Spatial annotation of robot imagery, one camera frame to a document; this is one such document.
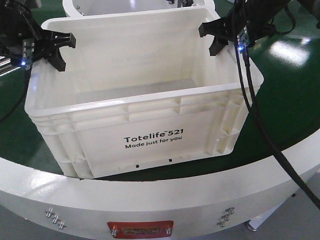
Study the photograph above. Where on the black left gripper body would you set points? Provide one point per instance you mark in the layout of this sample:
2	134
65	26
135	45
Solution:
16	24

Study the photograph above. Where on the white plastic tote box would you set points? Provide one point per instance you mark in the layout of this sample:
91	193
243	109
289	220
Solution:
140	90

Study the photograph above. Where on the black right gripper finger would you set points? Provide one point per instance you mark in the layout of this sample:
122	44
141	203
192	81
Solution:
219	42
215	28

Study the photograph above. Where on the steel roller bars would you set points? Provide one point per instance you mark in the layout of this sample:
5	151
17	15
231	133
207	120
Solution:
5	66

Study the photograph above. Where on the green circuit board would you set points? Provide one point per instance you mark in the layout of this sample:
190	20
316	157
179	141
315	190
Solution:
243	40
28	47

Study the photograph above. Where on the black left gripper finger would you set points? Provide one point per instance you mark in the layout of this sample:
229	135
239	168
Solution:
60	39
56	60

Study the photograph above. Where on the green left circuit board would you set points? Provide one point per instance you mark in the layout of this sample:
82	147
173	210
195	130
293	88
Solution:
28	47

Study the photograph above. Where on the red label plate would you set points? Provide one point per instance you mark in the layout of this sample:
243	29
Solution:
141	230

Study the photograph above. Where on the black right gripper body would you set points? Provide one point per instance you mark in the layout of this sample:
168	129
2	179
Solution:
258	16

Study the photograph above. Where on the green right circuit board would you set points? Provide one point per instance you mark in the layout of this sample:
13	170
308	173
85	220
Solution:
243	40

